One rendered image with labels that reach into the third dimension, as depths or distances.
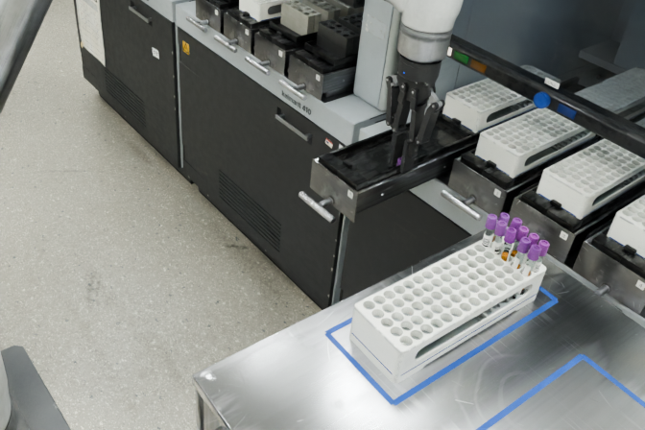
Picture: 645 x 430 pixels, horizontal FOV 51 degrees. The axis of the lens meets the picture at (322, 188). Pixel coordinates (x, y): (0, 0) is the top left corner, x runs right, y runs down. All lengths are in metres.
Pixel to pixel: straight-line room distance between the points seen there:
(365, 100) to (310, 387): 0.94
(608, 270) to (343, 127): 0.70
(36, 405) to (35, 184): 1.70
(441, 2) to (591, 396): 0.63
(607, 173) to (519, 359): 0.49
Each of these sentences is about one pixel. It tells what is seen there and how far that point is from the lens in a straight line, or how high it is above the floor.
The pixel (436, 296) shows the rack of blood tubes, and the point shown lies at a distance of 0.98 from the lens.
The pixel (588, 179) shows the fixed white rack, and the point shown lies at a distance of 1.35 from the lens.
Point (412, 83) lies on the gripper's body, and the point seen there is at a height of 0.99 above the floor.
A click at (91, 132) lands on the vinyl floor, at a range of 2.97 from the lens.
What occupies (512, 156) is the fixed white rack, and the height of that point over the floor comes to 0.86.
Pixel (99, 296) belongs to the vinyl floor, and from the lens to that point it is 2.21.
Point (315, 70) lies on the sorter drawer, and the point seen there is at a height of 0.81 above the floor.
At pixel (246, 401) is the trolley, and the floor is 0.82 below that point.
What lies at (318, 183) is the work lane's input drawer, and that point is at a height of 0.76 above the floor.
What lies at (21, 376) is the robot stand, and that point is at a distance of 1.12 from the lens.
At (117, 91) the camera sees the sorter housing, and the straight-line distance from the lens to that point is 2.85.
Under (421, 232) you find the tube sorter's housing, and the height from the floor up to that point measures 0.58.
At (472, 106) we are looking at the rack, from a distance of 1.48.
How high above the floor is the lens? 1.54
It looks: 36 degrees down
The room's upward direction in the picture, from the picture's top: 6 degrees clockwise
